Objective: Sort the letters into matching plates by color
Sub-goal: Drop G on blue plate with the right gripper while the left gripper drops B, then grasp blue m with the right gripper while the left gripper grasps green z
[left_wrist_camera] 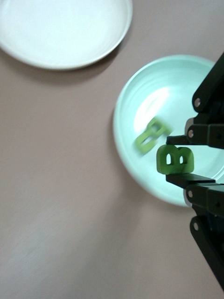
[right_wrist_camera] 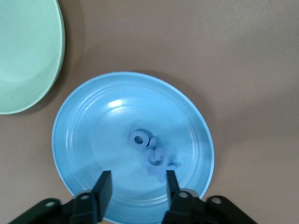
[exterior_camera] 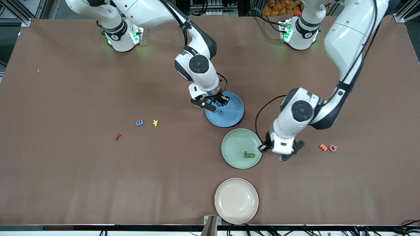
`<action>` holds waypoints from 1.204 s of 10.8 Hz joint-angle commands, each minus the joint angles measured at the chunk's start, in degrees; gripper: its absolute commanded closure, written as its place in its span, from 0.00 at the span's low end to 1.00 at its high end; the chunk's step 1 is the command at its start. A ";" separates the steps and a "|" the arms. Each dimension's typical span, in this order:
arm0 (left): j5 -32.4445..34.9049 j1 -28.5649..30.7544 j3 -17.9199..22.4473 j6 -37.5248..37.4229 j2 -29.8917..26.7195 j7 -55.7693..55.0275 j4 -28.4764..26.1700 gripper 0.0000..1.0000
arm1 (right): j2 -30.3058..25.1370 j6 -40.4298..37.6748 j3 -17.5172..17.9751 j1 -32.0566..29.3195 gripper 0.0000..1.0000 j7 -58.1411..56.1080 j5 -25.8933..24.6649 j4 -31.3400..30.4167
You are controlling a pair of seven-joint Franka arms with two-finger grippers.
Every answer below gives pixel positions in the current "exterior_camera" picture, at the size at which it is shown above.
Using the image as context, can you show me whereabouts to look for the beige pink plate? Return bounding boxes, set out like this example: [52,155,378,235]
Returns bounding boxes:
[214,178,259,225]

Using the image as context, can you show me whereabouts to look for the brown table cover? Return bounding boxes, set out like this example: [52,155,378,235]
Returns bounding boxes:
[0,15,420,226]

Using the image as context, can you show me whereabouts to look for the black electronics rack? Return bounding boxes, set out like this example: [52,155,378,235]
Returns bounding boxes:
[190,0,239,17]

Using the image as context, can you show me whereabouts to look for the aluminium frame profile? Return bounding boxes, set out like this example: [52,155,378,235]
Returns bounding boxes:
[0,0,32,27]
[394,0,420,23]

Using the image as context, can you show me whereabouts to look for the light green plate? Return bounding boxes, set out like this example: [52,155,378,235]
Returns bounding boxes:
[221,128,263,169]

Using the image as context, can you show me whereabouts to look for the orange packaged goods pile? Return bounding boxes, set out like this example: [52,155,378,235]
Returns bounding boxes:
[262,0,304,17]

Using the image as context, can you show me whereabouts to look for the black table edge rail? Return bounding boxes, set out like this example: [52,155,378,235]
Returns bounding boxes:
[0,224,420,232]

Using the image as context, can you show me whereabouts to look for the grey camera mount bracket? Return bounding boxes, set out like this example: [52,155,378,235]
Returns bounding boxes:
[203,215,222,236]

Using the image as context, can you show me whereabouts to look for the blue plate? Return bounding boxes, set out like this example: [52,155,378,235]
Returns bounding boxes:
[205,91,244,128]

